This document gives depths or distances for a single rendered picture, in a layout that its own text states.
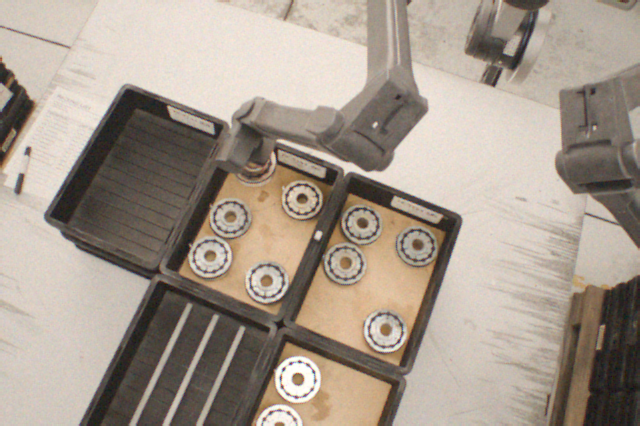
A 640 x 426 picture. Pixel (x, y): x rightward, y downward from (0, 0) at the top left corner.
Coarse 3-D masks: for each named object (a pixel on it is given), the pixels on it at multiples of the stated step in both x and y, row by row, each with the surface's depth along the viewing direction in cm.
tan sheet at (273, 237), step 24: (240, 192) 149; (264, 192) 150; (264, 216) 147; (240, 240) 145; (264, 240) 145; (288, 240) 146; (240, 264) 143; (288, 264) 144; (216, 288) 141; (240, 288) 141
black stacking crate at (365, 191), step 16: (352, 192) 150; (368, 192) 146; (384, 192) 143; (336, 224) 149; (432, 224) 149; (448, 224) 145; (448, 240) 141; (320, 256) 145; (432, 272) 145; (304, 288) 137; (432, 288) 136; (416, 320) 140
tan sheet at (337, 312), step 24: (384, 216) 150; (336, 240) 147; (384, 240) 147; (384, 264) 145; (432, 264) 146; (312, 288) 142; (336, 288) 143; (360, 288) 143; (384, 288) 143; (408, 288) 144; (312, 312) 140; (336, 312) 141; (360, 312) 141; (408, 312) 142; (336, 336) 139; (360, 336) 139; (408, 336) 140
